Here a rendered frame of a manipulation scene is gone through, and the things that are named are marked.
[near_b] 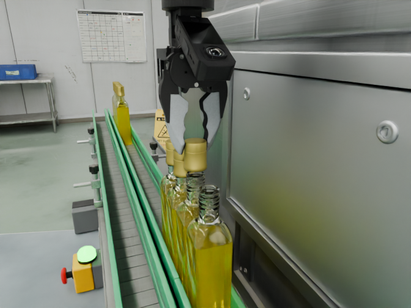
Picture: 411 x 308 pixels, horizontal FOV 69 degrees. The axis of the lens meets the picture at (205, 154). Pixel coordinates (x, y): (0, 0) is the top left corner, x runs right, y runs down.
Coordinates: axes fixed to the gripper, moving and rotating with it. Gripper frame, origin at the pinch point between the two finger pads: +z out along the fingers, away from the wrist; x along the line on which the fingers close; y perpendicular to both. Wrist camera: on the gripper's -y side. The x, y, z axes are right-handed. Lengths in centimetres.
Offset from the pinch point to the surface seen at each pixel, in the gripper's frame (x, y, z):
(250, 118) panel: -12.5, 5.5, -2.1
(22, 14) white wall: 94, 585, -70
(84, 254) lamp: 19.1, 27.3, 33.5
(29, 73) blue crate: 91, 523, 20
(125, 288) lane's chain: 11.6, 9.0, 30.6
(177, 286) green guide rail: 4.4, -3.1, 22.1
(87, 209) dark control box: 18, 53, 35
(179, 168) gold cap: 1.2, 4.5, 5.1
